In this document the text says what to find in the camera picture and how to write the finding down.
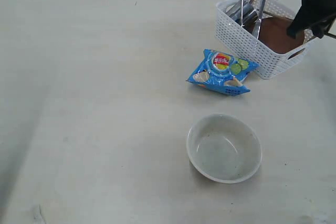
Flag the blue chips snack bag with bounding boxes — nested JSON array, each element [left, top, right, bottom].
[[186, 49, 259, 96]]

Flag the white ceramic bowl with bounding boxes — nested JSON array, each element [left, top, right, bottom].
[[186, 114, 263, 184]]

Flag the brown round plate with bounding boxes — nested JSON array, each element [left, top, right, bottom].
[[258, 17, 305, 54]]

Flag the silver metal knife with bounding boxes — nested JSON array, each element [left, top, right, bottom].
[[252, 0, 266, 40]]

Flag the stainless steel cup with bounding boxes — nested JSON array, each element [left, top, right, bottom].
[[226, 1, 258, 26]]

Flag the white perforated plastic basket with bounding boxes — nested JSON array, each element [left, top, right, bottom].
[[215, 0, 317, 79]]

